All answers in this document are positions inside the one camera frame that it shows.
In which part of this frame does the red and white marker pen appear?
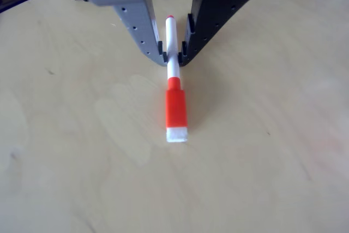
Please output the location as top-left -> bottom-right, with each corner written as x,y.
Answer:
164,14 -> 189,144

